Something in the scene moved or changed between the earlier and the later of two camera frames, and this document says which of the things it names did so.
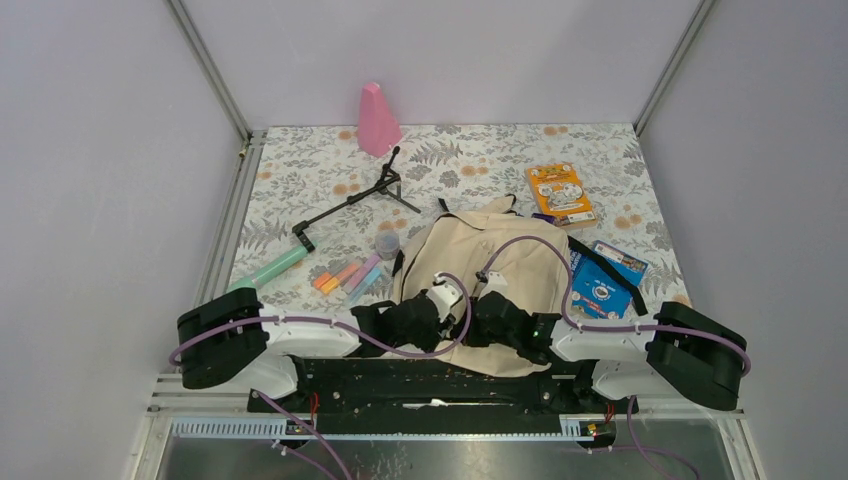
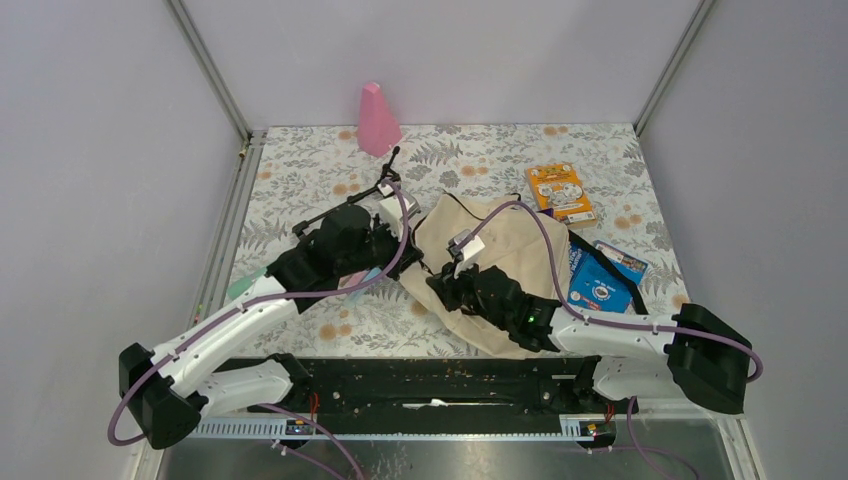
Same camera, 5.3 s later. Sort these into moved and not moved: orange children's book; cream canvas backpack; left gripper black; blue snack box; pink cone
Moved: cream canvas backpack; left gripper black
Not moved: blue snack box; pink cone; orange children's book
